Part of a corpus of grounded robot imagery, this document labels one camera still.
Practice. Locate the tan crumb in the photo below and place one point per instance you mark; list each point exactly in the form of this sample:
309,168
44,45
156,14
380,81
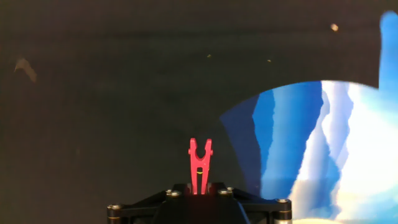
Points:
334,27

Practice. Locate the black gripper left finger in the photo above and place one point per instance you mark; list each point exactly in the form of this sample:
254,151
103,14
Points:
136,213

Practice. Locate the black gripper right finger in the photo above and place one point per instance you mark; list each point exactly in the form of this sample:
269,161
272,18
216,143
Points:
267,213

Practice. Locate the pink plastic clamp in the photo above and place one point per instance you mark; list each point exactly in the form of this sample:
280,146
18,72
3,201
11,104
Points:
194,168

